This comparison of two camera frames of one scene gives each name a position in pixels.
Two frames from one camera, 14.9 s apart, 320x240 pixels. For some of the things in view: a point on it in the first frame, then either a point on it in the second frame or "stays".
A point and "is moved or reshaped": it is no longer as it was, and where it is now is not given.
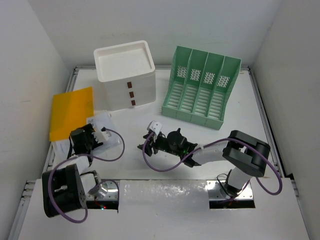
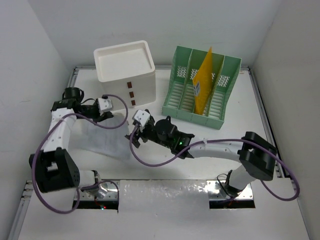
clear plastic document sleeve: [101, 120] is moved or reshaped
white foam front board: [174, 210] stays
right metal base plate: [214, 193] stays
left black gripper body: [91, 142] to [90, 111]
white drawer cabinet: [128, 74] stays
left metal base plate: [108, 191] stays
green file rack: [200, 83] stays
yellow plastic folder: [69, 111] is moved or reshaped
